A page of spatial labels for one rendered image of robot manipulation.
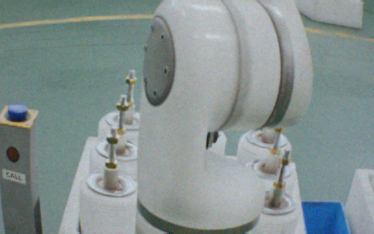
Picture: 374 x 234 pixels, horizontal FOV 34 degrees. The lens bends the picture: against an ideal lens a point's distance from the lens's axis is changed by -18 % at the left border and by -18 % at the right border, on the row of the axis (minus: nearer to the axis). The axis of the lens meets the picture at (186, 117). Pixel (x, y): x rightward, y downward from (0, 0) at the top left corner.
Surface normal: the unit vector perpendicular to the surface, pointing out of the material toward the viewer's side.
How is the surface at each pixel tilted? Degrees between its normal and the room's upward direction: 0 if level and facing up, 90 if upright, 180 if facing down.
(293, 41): 54
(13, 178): 90
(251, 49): 62
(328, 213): 88
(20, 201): 90
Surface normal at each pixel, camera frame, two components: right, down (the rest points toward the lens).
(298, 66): 0.55, 0.15
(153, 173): -0.87, 0.08
